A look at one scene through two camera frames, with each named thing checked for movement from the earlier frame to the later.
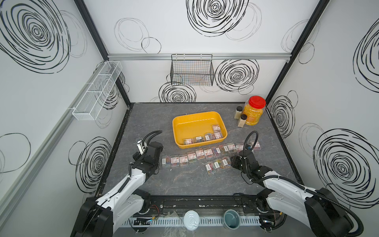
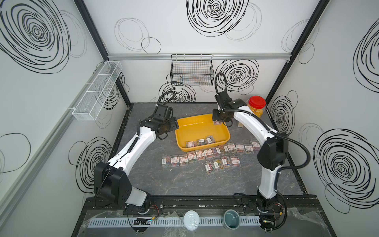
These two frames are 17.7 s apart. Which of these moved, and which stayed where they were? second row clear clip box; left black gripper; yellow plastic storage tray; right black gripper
Moved: yellow plastic storage tray; right black gripper; left black gripper
Stayed: second row clear clip box
